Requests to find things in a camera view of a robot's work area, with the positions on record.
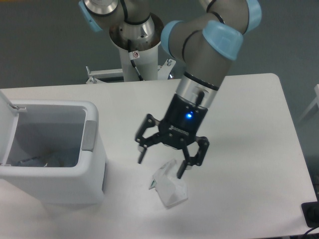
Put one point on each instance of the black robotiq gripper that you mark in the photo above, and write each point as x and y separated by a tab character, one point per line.
178	129

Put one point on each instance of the white paper bag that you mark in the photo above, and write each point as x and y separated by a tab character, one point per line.
171	190

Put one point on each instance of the clear plastic water bottle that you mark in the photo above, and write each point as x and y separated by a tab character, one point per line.
64	158

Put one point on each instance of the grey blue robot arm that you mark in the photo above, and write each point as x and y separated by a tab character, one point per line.
207	46

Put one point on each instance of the white open trash can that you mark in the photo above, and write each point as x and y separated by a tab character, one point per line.
52	150

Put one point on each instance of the white furniture leg at right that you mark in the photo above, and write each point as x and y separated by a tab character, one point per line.
311	109

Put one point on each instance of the black device at table edge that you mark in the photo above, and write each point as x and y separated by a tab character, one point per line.
311	213

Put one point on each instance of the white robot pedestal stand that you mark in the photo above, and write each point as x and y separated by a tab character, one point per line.
138	46

